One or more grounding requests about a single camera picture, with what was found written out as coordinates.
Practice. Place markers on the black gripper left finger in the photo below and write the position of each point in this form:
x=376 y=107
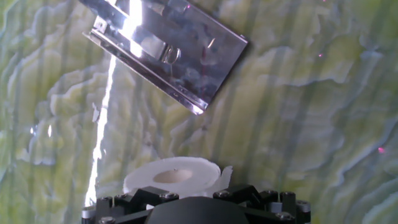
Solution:
x=124 y=205

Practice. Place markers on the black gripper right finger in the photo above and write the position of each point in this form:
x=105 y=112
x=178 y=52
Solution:
x=273 y=205

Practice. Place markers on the white toilet paper roll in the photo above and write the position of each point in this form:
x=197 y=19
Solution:
x=140 y=179

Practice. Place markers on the green marble pattern mat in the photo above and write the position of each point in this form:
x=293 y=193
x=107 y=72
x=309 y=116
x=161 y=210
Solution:
x=295 y=124

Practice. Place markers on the chrome toilet paper holder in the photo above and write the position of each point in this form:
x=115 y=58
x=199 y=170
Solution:
x=192 y=56

